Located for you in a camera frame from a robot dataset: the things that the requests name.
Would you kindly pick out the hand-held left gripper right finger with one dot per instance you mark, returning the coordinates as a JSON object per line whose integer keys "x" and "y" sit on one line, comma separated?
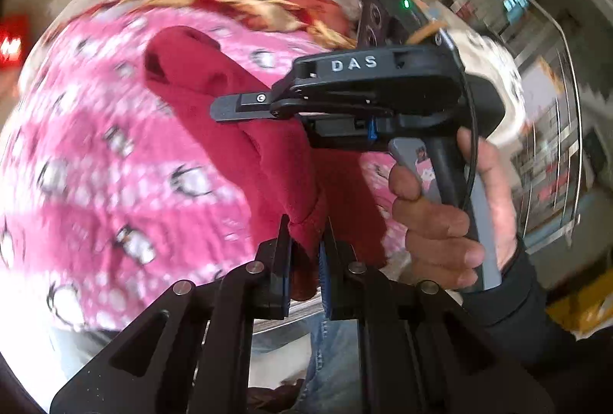
{"x": 324, "y": 280}

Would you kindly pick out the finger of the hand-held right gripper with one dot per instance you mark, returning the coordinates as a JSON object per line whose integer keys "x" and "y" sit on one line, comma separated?
{"x": 239, "y": 107}

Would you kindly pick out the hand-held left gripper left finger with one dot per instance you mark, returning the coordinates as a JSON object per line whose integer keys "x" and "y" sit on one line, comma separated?
{"x": 286, "y": 273}

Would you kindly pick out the maroon sweater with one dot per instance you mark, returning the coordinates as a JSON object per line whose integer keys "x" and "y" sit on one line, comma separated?
{"x": 268, "y": 165}

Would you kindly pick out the person's right forearm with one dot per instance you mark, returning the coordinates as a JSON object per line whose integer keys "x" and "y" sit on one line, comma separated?
{"x": 527, "y": 313}

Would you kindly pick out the person's right hand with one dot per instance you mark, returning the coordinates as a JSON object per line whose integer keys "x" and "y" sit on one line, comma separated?
{"x": 436, "y": 241}

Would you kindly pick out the blue jeans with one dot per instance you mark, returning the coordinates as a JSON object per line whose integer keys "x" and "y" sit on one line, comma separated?
{"x": 335, "y": 361}

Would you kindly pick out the yellow and red cloth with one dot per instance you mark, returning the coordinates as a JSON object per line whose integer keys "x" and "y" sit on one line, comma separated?
{"x": 268, "y": 9}

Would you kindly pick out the red heart pillow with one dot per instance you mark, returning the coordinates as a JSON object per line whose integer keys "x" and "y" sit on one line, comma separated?
{"x": 316, "y": 2}

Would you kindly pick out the white ornate chair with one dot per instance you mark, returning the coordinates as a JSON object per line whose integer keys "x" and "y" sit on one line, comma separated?
{"x": 495, "y": 55}

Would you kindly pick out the pink penguin print blanket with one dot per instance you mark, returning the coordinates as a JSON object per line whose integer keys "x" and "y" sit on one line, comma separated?
{"x": 96, "y": 155}

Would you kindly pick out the metal stair railing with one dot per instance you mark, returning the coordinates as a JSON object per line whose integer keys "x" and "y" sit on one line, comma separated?
{"x": 573, "y": 107}

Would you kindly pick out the red bag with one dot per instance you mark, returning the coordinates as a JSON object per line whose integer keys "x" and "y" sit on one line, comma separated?
{"x": 12, "y": 40}

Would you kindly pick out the yellow plastic bag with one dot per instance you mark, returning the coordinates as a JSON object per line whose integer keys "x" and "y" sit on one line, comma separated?
{"x": 584, "y": 308}

